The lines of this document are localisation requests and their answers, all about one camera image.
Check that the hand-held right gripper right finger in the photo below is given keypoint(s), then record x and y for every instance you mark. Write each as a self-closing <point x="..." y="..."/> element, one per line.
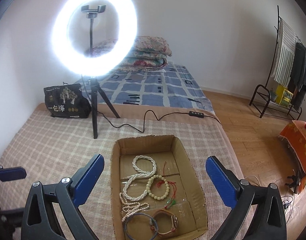
<point x="220" y="177"/>

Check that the floral pillow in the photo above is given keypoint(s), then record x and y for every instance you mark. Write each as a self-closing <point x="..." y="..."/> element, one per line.
<point x="153" y="45"/>

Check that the small green pot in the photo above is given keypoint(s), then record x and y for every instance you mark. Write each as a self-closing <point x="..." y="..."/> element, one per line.
<point x="273" y="95"/>

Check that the dark thin bangle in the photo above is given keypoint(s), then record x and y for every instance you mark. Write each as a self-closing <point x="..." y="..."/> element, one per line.
<point x="126" y="226"/>

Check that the black snack bag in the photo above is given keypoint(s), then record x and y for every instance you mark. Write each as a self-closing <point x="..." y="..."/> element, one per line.
<point x="65" y="102"/>

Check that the orange patterned cloth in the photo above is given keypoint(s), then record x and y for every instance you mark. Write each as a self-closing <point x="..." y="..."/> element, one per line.
<point x="297" y="140"/>

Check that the striped towel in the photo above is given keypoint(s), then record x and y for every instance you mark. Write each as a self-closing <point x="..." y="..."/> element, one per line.
<point x="284" y="55"/>

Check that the yellow box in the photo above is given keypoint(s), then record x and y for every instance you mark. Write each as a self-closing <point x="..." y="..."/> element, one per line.
<point x="284" y="95"/>

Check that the small black device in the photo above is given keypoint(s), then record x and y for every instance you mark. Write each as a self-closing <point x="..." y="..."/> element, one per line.
<point x="294" y="181"/>

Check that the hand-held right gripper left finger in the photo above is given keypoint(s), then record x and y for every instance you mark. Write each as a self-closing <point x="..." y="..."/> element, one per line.
<point x="89" y="177"/>

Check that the brown leather watch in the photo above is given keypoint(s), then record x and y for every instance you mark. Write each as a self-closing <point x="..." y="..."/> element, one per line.
<point x="174" y="220"/>

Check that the pink plaid blanket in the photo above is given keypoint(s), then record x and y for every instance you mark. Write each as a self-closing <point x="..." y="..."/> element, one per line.
<point x="55" y="140"/>

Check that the black clothes rack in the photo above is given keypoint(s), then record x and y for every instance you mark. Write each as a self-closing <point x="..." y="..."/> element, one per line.
<point x="257" y="97"/>

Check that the cardboard box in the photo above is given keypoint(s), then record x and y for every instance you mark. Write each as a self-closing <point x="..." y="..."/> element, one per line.
<point x="187" y="170"/>

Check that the folded floral quilt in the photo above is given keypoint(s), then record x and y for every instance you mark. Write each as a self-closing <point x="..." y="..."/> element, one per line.
<point x="143" y="62"/>

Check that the dark hanging clothes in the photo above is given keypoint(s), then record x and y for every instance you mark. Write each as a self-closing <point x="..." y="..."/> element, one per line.
<point x="301" y="67"/>

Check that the blue patterned bed sheet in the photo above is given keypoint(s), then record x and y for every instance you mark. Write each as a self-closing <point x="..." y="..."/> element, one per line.
<point x="155" y="87"/>

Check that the black tripod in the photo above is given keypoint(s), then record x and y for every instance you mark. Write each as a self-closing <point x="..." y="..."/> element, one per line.
<point x="95" y="115"/>

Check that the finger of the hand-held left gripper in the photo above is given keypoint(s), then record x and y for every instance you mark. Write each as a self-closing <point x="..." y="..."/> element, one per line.
<point x="10" y="174"/>

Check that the black phone holder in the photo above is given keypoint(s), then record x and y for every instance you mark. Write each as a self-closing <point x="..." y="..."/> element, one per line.
<point x="93" y="10"/>

